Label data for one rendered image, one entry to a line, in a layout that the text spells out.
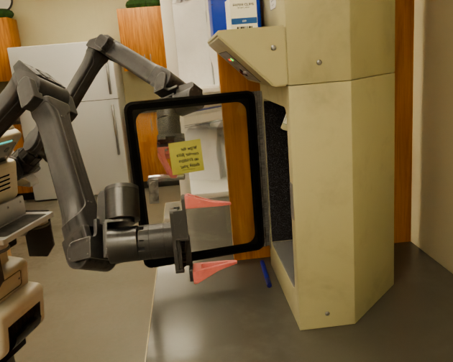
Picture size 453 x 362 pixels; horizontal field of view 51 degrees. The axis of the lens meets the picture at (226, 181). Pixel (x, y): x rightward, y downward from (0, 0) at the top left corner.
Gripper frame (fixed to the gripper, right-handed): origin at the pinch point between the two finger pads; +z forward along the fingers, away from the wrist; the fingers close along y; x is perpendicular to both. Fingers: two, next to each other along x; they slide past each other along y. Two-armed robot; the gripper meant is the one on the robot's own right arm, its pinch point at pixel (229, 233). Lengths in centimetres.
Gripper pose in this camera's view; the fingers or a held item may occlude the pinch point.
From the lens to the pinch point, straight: 79.3
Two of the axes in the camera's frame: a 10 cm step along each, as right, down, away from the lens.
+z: 9.9, -1.0, 0.5
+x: -0.5, -0.4, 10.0
